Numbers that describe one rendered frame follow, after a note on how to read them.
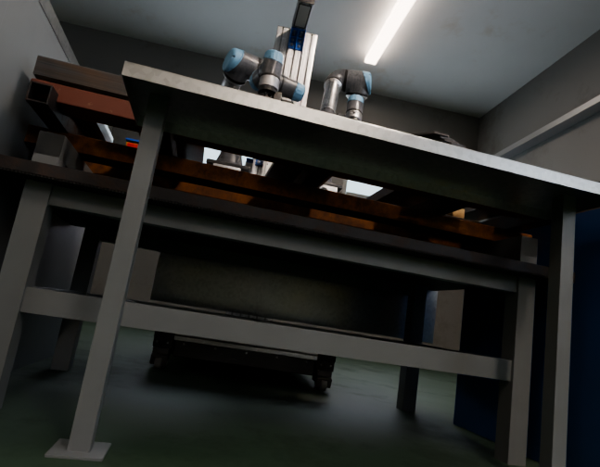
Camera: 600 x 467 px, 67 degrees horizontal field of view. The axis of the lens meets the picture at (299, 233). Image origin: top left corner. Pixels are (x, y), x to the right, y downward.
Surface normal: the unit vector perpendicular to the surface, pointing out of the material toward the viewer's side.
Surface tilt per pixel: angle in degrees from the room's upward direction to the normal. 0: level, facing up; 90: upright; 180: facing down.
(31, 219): 90
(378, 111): 90
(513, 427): 90
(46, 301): 90
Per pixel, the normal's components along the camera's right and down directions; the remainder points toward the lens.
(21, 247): 0.23, -0.15
